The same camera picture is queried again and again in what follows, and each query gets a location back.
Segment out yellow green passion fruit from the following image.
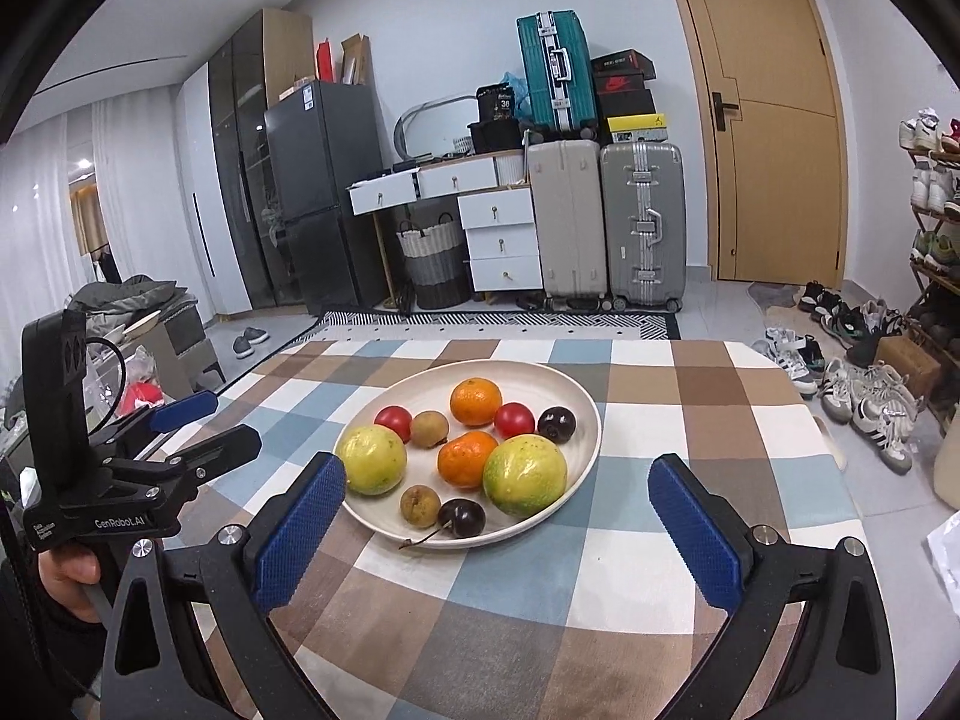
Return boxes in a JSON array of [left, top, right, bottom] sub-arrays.
[[335, 424, 407, 497]]

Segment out red cherry tomato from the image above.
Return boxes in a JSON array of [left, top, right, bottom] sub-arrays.
[[494, 401, 537, 440], [374, 405, 413, 444]]

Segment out dark round cherry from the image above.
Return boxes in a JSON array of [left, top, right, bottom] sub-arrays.
[[537, 406, 578, 445]]

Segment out brown longan fruit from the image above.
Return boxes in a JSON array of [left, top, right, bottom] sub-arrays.
[[410, 410, 449, 449], [400, 484, 441, 530]]

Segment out dark cherry with stem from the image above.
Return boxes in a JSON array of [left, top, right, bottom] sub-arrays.
[[400, 499, 487, 550]]

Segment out left hand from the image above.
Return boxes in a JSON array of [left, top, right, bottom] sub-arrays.
[[37, 544, 101, 622]]

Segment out grey slippers pair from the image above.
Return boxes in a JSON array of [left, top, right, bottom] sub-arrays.
[[231, 327, 270, 359]]

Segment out checkered tablecloth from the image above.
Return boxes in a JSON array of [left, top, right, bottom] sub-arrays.
[[171, 335, 862, 718]]

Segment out cardboard box on floor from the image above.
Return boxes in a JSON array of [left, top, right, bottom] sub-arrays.
[[875, 335, 942, 398]]

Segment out cream round plate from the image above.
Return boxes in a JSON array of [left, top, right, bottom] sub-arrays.
[[335, 359, 602, 551]]

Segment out wooden shoe rack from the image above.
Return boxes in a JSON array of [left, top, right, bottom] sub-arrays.
[[905, 148, 958, 426]]

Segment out small orange tangerine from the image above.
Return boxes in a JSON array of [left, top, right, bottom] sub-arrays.
[[449, 377, 503, 427]]

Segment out woven laundry basket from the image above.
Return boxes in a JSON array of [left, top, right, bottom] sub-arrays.
[[397, 213, 472, 310]]

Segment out black refrigerator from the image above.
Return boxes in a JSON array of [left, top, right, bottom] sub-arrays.
[[265, 80, 389, 317]]

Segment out black wardrobe cabinet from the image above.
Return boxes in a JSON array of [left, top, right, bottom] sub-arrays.
[[208, 8, 314, 309]]

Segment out silver grey suitcase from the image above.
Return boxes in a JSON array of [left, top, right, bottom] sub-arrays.
[[601, 142, 686, 314]]

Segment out white drawer cabinet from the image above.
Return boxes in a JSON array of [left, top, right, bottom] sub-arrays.
[[348, 149, 544, 293]]

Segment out beige suitcase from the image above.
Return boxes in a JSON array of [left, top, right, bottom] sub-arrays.
[[527, 140, 608, 304]]

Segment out yellow black box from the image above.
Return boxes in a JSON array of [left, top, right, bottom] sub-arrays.
[[607, 112, 669, 143]]

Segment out wooden door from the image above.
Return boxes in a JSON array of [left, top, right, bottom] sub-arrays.
[[677, 0, 848, 286]]

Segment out stacked shoe boxes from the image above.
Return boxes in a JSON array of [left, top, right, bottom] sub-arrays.
[[590, 49, 656, 119]]

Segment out teal suitcase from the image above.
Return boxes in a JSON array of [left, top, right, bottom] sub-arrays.
[[516, 10, 599, 140]]

